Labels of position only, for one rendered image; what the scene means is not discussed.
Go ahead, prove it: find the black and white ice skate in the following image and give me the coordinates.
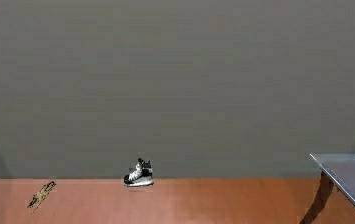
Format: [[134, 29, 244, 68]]
[[123, 157, 155, 188]]

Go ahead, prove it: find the grey glass top table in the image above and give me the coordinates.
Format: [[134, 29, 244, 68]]
[[299, 153, 355, 224]]

